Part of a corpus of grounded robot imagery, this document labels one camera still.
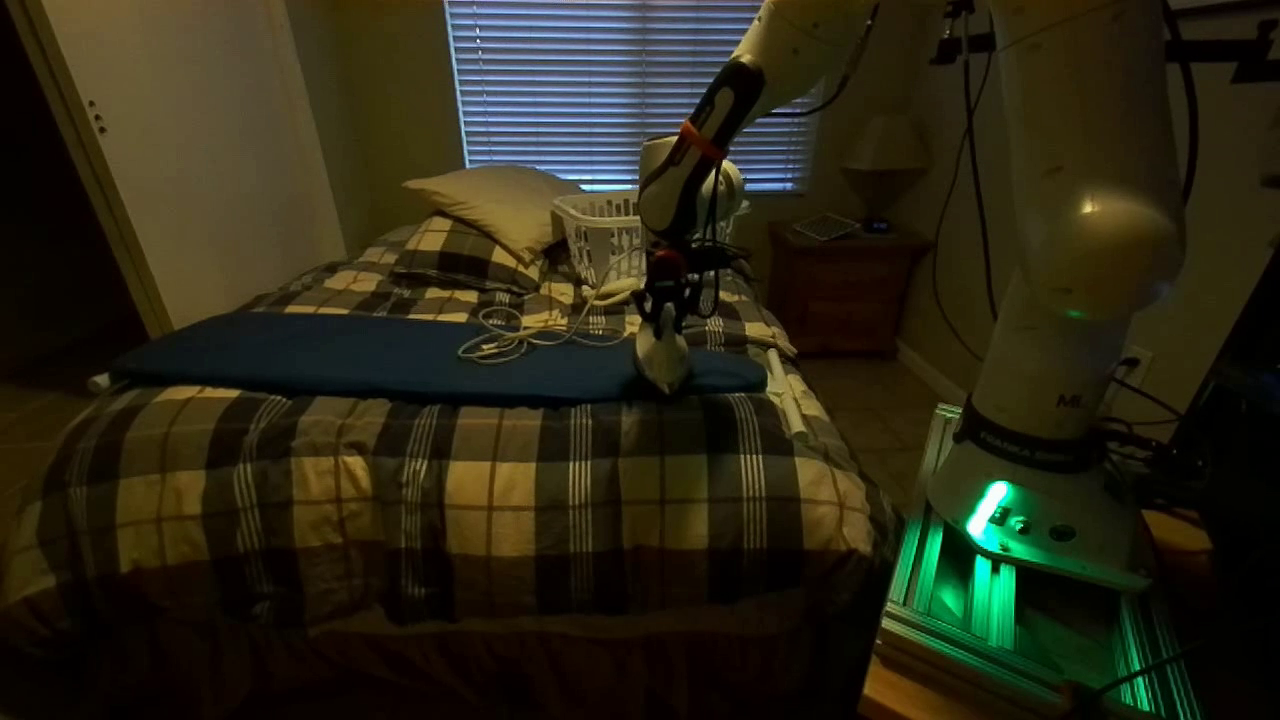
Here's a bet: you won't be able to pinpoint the wooden nightstand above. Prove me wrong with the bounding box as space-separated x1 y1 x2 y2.
769 218 934 360

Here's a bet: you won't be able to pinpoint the window blinds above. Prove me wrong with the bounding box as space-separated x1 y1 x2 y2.
440 0 816 192

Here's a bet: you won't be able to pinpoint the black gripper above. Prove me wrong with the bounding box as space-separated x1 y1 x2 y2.
636 236 734 344

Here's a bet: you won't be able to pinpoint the white closet door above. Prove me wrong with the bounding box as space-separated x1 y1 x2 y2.
35 0 353 337

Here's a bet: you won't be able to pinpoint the green lit robot stand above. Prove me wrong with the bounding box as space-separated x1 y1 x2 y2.
857 395 1213 720

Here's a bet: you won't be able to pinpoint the plaid bed comforter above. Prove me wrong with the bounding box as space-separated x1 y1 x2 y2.
0 212 900 644

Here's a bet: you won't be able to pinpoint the white iron power cord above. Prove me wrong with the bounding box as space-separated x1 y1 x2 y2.
451 286 645 368

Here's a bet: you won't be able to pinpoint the white laundry basket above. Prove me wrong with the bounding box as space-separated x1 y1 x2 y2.
549 192 655 290

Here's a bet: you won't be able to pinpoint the cream pillow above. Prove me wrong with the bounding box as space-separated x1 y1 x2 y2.
399 160 590 267

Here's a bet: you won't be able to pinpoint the table lamp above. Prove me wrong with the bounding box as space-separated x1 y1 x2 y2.
840 114 934 236

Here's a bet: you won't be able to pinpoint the blue ironing board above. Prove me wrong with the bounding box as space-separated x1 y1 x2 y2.
113 308 771 411

